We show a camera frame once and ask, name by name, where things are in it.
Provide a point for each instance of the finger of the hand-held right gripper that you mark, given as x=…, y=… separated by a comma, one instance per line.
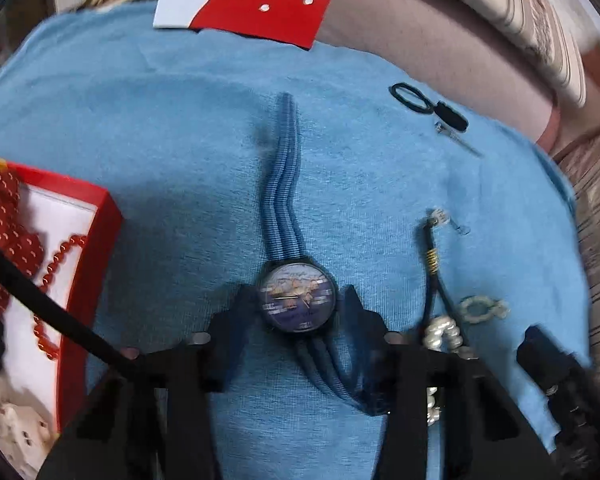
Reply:
x=540, y=350

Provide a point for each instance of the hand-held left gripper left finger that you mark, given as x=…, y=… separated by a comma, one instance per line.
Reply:
x=235, y=330

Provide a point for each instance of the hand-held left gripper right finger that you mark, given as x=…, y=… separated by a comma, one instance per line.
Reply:
x=360, y=320

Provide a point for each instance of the red gift box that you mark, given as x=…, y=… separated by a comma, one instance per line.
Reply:
x=95, y=260

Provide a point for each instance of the cream dotted scrunchie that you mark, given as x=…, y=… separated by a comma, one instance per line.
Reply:
x=10, y=420

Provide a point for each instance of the red polka dot scrunchie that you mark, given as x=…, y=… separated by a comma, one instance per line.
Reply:
x=5, y=220

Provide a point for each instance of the striped floral sofa fabric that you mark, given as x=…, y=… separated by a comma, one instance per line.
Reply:
x=595, y=210

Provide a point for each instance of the blue cloth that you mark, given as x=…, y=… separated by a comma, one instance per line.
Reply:
x=180, y=160

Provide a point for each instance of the silver hair clip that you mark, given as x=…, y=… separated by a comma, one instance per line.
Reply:
x=461, y=142

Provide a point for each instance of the pink sofa cushion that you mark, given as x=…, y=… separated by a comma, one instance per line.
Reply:
x=430, y=35

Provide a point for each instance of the striped floral pillow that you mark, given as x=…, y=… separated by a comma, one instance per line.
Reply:
x=520, y=10

